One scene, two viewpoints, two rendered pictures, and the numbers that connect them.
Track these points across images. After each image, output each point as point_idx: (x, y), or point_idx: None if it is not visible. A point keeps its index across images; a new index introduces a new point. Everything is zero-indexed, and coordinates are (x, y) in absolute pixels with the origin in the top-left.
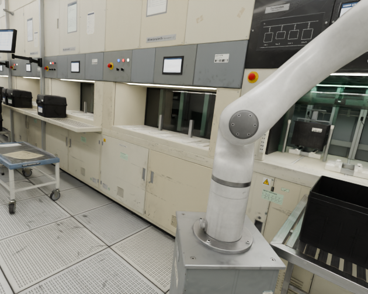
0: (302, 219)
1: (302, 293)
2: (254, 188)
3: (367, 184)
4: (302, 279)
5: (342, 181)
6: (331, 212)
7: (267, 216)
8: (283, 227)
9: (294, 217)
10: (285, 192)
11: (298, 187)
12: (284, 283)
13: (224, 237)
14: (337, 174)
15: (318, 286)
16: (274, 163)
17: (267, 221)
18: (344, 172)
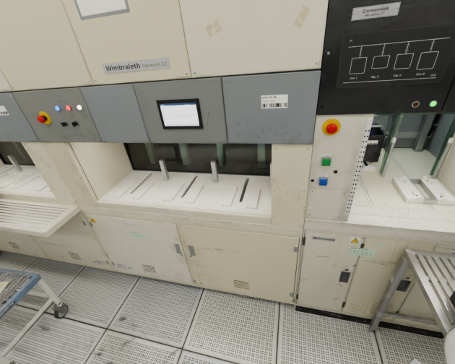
0: None
1: (396, 316)
2: (339, 247)
3: None
4: (392, 303)
5: None
6: None
7: (356, 267)
8: None
9: (449, 325)
10: (378, 246)
11: (395, 241)
12: (378, 314)
13: None
14: (423, 209)
15: (408, 306)
16: (362, 219)
17: (356, 271)
18: (427, 203)
